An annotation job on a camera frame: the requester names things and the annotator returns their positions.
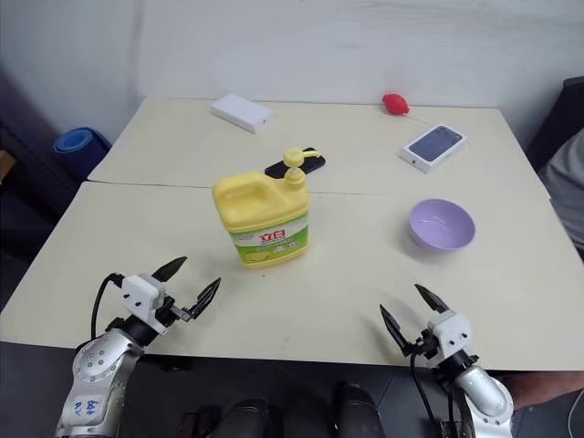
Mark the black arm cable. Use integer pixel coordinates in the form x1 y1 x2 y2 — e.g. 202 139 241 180
90 272 127 339
408 350 440 438

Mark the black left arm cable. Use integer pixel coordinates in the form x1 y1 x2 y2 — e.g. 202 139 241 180
90 272 127 339

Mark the black chair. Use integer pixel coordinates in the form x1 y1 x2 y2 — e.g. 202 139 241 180
527 76 584 173

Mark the plain white box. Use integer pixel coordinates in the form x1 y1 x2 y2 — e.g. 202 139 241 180
210 93 275 135

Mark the red rubber air blower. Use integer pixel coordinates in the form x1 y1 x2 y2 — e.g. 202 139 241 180
381 92 431 124

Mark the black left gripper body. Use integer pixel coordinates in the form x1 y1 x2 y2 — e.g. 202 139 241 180
155 295 193 329

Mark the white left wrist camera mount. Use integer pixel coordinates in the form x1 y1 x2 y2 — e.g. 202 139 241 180
119 273 167 332

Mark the blue round container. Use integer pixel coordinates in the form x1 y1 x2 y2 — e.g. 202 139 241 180
52 127 113 168

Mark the purple bowl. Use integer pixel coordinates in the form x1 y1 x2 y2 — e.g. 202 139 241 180
408 197 477 253

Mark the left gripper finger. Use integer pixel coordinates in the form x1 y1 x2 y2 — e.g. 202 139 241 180
151 255 189 283
183 276 223 321

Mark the person in grey shirt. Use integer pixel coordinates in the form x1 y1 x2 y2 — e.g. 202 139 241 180
537 133 584 266

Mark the yellow detergent bottle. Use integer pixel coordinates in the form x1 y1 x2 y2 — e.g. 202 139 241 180
211 148 324 272

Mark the white phone box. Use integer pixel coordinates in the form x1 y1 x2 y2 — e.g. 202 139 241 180
400 123 468 175

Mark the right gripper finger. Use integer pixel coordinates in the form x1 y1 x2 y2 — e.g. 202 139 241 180
413 283 451 316
379 304 414 358

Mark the black smartphone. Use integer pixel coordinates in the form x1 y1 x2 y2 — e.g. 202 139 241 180
264 146 328 181

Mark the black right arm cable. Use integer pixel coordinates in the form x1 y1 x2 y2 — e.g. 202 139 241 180
408 350 440 438

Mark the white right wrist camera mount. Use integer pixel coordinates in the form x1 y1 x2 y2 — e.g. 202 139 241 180
426 309 473 360

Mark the thin white cable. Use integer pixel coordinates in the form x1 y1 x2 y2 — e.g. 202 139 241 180
567 391 584 438

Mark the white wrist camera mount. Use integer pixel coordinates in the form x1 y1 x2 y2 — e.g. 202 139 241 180
426 309 473 360
119 273 167 332

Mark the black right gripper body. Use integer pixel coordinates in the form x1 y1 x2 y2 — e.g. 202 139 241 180
409 328 440 363

